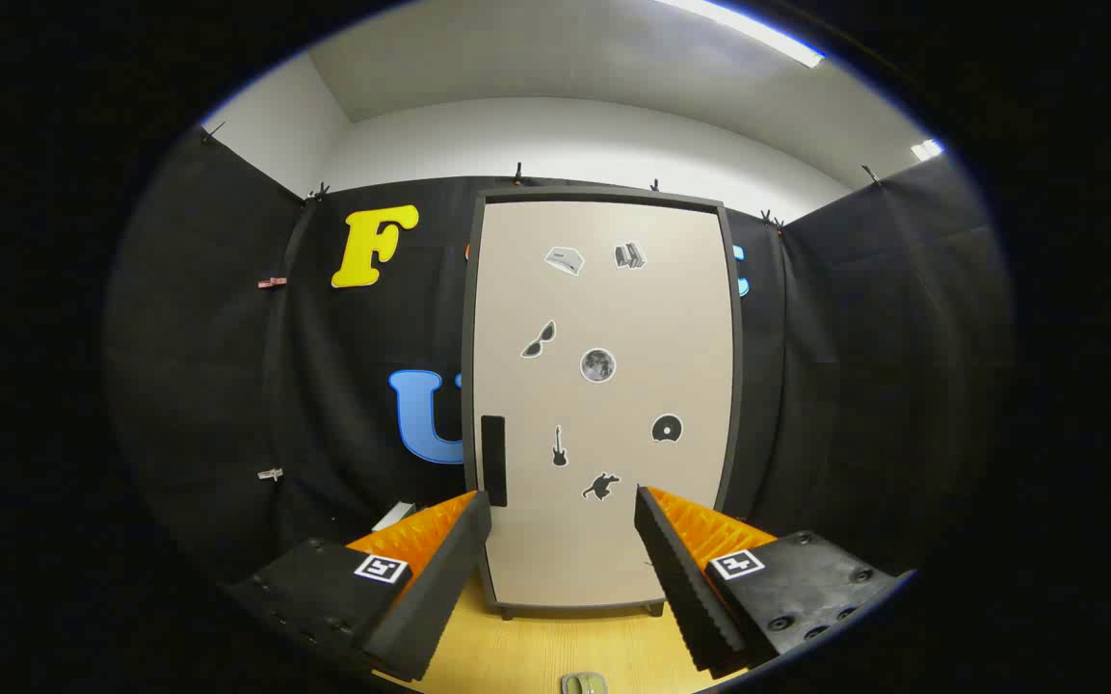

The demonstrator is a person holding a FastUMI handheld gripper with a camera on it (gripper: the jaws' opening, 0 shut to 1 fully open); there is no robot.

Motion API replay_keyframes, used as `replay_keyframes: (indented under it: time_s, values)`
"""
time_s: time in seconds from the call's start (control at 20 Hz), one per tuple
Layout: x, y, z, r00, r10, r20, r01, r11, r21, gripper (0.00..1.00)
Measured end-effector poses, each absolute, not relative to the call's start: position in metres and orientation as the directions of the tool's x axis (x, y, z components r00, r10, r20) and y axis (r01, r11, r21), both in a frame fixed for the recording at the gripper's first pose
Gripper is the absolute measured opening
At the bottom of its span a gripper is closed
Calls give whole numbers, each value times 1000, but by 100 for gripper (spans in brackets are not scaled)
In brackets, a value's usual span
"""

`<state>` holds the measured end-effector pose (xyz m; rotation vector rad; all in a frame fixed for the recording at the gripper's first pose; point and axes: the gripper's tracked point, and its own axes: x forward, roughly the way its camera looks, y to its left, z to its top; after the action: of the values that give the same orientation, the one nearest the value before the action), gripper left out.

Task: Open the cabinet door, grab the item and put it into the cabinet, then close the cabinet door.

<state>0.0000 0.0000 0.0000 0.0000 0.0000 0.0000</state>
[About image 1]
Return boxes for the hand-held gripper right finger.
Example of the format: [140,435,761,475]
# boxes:
[634,485,903,679]

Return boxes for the black backdrop cloth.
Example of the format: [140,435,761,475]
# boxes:
[102,125,1014,618]

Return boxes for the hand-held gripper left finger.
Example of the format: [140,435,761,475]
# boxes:
[225,490,493,683]

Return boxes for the black door handle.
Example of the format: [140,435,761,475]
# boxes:
[481,415,508,508]

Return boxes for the dark grey cabinet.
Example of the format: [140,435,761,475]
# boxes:
[462,186,744,620]

